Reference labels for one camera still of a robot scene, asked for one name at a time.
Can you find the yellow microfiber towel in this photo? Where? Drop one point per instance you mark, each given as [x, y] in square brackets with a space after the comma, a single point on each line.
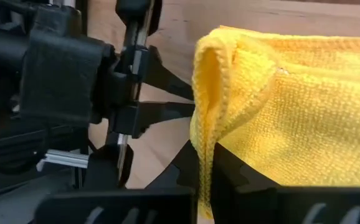
[292, 109]

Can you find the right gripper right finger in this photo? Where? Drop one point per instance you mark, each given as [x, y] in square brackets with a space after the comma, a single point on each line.
[245, 199]

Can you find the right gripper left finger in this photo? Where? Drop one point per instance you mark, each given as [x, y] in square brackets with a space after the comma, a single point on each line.
[167, 199]

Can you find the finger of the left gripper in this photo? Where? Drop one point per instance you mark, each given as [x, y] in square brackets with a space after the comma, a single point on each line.
[149, 115]
[155, 71]

